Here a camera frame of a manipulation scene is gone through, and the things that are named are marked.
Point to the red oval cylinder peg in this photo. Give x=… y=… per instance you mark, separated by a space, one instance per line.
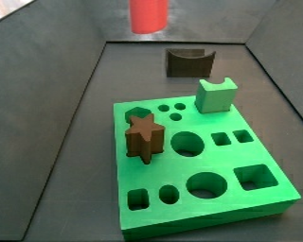
x=148 y=15

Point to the green shape sorter board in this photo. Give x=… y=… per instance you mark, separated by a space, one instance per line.
x=213 y=177

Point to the brown star peg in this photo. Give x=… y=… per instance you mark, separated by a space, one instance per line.
x=144 y=137

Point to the green notched block peg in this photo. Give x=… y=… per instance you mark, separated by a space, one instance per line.
x=215 y=96

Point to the black curved peg holder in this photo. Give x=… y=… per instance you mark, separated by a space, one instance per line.
x=188 y=63

